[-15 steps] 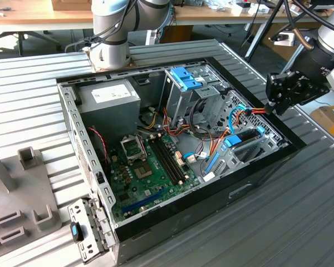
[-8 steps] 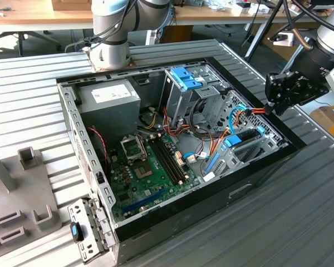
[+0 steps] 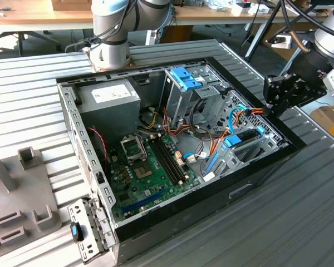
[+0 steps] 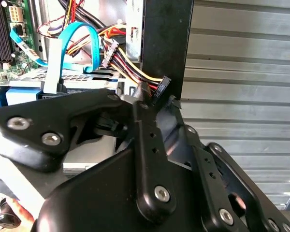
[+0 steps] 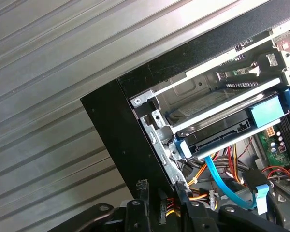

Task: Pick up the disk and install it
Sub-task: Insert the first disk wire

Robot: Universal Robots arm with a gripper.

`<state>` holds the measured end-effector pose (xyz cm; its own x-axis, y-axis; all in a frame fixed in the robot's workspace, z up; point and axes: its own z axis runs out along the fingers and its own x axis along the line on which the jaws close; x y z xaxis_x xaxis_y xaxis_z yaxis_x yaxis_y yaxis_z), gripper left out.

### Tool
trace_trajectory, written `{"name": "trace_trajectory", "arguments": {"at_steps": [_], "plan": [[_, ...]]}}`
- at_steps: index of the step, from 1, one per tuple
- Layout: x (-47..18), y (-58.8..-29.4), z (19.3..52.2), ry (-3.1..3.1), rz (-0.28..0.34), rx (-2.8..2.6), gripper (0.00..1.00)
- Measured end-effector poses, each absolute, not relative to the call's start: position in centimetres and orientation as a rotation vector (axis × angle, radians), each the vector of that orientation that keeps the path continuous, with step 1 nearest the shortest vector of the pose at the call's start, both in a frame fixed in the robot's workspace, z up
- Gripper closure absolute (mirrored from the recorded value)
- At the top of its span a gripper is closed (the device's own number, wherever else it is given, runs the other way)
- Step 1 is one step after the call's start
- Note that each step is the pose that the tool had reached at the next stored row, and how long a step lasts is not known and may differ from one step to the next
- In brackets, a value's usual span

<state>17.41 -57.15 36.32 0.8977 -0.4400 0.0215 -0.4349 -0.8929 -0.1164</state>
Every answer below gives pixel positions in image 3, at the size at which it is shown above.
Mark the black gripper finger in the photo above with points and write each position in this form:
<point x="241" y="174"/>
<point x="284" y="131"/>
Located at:
<point x="306" y="101"/>
<point x="277" y="87"/>

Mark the hard disk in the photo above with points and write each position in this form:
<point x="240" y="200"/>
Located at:
<point x="232" y="141"/>

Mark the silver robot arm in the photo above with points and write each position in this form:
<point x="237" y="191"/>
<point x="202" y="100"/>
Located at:
<point x="108" y="53"/>

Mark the metal disk bay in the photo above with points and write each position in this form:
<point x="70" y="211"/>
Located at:
<point x="229" y="161"/>

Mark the cardboard box yellow tape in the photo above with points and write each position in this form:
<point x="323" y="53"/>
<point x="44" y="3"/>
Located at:
<point x="328" y="122"/>

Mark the small white device box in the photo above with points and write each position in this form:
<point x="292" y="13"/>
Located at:
<point x="282" y="41"/>

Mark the black tripod leg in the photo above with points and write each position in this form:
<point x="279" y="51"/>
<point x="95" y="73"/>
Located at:
<point x="256" y="41"/>

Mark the white product box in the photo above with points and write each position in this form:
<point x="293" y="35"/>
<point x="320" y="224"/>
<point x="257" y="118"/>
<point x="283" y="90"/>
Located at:
<point x="236" y="9"/>

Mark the light wooden office desk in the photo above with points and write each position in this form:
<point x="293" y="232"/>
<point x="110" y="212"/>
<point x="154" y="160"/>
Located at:
<point x="30" y="15"/>
<point x="211" y="16"/>

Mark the metal drive cage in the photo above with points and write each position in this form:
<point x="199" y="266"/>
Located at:
<point x="181" y="103"/>

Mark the white paper label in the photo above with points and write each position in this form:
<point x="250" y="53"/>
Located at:
<point x="208" y="177"/>

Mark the black RAM slot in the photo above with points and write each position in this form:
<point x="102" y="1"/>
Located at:
<point x="167" y="161"/>
<point x="171" y="159"/>
<point x="164" y="163"/>
<point x="174" y="158"/>

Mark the black open PC case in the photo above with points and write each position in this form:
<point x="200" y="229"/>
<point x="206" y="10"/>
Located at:
<point x="197" y="211"/>

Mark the CPU socket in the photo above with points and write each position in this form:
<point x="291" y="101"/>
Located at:
<point x="143" y="170"/>

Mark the grey power supply unit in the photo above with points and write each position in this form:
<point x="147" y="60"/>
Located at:
<point x="108" y="116"/>

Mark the blue expansion slot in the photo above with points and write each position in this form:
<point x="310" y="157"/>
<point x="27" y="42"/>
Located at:
<point x="144" y="200"/>

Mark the green motherboard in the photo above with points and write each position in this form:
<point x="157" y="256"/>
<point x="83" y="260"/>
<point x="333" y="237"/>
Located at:
<point x="128" y="180"/>

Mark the small brown cardboard box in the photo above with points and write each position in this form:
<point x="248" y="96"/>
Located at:
<point x="69" y="5"/>

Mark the office chair base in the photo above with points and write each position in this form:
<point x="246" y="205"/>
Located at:
<point x="44" y="38"/>

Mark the blue black latch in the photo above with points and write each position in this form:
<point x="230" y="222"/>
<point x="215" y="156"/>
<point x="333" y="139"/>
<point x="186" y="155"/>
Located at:
<point x="75" y="231"/>

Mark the grey parts rack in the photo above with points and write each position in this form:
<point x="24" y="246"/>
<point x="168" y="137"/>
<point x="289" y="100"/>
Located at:
<point x="16" y="200"/>

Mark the blue plastic drive bracket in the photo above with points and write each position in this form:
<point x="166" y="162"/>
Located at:
<point x="183" y="79"/>

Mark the brown square base plate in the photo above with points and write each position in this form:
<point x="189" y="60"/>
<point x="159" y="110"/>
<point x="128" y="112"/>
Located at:
<point x="132" y="66"/>

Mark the metal slot cover bracket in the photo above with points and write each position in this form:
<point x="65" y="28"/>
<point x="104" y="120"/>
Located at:
<point x="80" y="208"/>

